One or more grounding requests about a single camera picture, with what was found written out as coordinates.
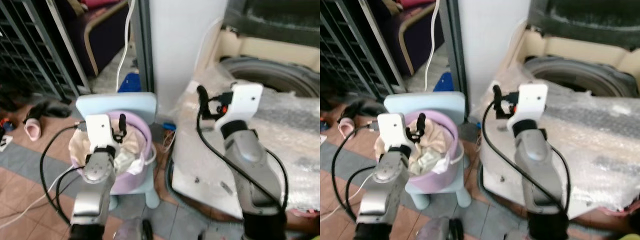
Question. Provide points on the purple armchair with wooden frame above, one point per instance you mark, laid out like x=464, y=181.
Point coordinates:
x=420, y=40
x=105, y=45

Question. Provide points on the light blue plastic stool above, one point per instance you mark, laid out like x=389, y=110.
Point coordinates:
x=450, y=102
x=140, y=102

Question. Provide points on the cream top-load washing machine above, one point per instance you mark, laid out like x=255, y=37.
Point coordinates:
x=575, y=70
x=270, y=75

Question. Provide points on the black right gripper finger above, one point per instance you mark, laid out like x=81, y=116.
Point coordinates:
x=496, y=93
x=202, y=94

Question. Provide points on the beige crumpled clothes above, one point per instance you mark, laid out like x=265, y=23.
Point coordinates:
x=131, y=145
x=437, y=142

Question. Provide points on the pink slipper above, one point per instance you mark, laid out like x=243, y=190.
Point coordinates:
x=346, y=130
x=33, y=131

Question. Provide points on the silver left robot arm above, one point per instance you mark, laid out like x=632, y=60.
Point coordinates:
x=380, y=192
x=92, y=192

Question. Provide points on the grey metal grid gate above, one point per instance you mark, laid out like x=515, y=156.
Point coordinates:
x=20, y=60
x=340, y=55

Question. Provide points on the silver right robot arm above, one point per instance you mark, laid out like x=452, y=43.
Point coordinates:
x=537, y=165
x=250, y=165

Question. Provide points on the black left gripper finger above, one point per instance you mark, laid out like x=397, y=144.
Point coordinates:
x=122, y=122
x=421, y=123

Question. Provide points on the blue plastic object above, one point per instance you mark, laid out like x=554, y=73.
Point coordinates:
x=131, y=84
x=444, y=82

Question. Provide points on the white pillar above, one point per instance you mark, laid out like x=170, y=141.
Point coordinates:
x=185, y=45
x=492, y=40

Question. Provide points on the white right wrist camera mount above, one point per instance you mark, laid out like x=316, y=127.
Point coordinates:
x=245, y=100
x=532, y=100

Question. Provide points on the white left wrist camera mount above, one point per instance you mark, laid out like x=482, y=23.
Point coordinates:
x=390, y=129
x=98, y=130

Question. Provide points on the clear bubble wrap sheet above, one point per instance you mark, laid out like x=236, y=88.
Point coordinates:
x=600, y=135
x=295, y=131

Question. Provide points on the purple plastic laundry basket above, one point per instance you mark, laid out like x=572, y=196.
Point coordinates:
x=137, y=181
x=435, y=181

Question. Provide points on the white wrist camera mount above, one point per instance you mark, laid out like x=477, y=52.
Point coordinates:
x=98, y=130
x=245, y=100
x=532, y=100
x=390, y=129

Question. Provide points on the black shoe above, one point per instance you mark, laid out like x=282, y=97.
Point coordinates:
x=362, y=111
x=55, y=110

